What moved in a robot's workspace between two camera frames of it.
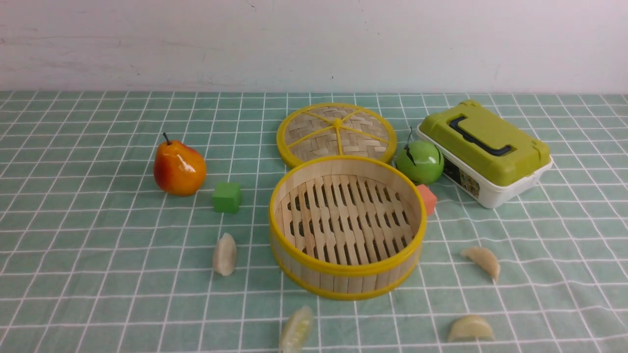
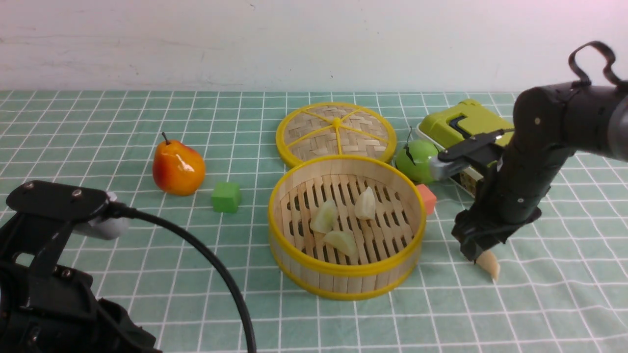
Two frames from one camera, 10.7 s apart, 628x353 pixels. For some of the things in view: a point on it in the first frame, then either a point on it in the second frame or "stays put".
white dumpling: [224, 255] → [364, 207]
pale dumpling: [471, 326] → [342, 242]
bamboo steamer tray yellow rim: [346, 227] stays put
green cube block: [226, 197] stays put
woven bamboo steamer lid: [332, 129] stays put
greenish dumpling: [297, 330] → [326, 218]
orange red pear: [179, 169] stays put
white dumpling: [485, 258] stays put
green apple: [419, 161] stays put
